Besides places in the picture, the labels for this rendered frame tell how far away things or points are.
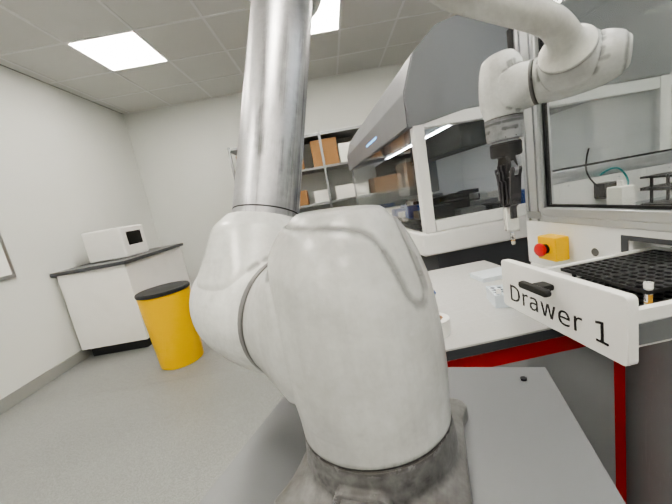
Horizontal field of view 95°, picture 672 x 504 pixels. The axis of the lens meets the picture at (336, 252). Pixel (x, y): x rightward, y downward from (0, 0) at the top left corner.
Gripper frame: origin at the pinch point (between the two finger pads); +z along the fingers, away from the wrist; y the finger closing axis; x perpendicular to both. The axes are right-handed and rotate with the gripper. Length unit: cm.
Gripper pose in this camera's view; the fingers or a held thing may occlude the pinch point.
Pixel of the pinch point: (511, 218)
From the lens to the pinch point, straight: 97.5
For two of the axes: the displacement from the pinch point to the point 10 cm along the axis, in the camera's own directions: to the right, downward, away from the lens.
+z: 1.8, 9.7, 1.8
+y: -1.7, 2.1, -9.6
